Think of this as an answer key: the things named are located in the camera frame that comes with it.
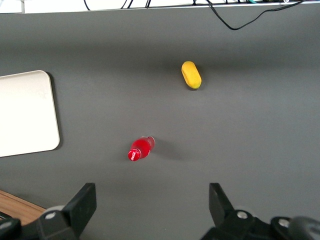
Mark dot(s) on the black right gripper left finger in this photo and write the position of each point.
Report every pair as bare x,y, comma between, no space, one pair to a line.
77,207

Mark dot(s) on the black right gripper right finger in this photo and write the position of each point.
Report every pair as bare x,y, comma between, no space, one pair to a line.
221,207

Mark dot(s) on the beige rectangular tray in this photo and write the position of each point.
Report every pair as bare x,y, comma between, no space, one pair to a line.
25,112

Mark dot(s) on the wooden drawer cabinet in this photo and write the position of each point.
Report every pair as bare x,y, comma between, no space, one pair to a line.
17,207

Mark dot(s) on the red soda bottle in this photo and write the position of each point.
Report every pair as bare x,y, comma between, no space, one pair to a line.
141,147

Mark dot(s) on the yellow sponge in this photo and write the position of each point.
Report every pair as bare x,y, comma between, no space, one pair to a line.
191,75

